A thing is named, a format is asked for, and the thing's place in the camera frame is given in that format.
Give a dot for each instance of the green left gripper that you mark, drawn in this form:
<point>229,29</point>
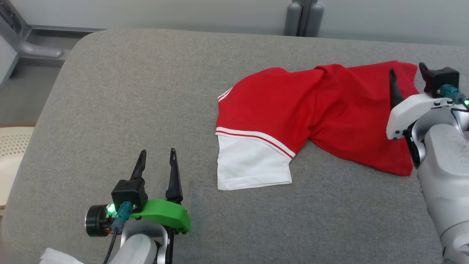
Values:
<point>165,214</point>

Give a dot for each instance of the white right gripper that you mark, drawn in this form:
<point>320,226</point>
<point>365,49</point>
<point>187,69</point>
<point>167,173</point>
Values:
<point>410,110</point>

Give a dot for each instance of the red jersey with white sleeves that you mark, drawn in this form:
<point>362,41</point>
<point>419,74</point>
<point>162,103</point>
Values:
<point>311,110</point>

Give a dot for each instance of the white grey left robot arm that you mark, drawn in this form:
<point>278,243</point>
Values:
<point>139,245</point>

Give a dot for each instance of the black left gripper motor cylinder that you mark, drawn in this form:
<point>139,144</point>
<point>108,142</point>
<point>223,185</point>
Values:
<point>96,220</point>

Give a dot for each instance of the white crumpled sheet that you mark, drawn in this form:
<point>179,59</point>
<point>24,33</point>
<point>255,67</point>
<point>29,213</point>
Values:
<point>58,257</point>

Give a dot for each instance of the white perforated laundry basket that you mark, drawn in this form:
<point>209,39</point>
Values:
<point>13,161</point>

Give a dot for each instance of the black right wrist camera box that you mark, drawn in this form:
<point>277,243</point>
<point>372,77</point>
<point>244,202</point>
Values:
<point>443,77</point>

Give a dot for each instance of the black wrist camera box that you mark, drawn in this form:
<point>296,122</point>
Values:
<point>128,194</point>
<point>443,77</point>

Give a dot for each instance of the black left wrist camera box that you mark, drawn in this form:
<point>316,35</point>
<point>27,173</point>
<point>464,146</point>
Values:
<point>128,194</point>

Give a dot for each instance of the grey partition post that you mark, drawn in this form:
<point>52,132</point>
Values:
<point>303,16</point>

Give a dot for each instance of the grey metal frame foot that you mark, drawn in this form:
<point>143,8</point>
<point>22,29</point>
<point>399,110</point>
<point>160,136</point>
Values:
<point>40,49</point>

